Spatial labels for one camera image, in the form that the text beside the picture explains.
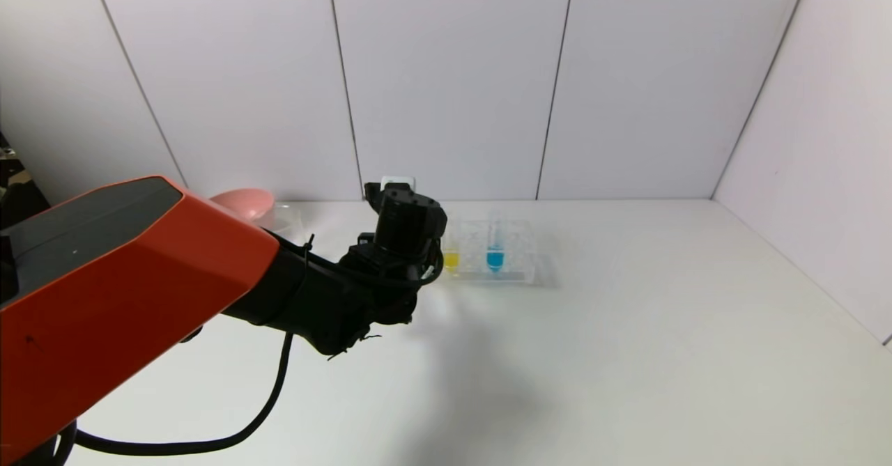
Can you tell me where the test tube with blue pigment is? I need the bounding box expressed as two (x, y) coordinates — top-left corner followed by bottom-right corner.
(486, 208), (506, 274)

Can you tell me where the clear plastic test tube rack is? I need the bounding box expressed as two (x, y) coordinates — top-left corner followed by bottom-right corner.
(442, 217), (538, 286)

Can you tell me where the clear glass beaker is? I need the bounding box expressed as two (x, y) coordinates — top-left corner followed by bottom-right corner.
(258, 203), (309, 241)

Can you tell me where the pink bowl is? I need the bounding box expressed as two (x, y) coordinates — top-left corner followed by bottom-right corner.
(209, 188), (276, 222)

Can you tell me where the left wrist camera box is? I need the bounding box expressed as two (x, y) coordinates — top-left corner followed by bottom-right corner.
(364, 177), (417, 206)

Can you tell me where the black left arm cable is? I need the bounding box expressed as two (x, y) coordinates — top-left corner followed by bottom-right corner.
(59, 332), (294, 457)

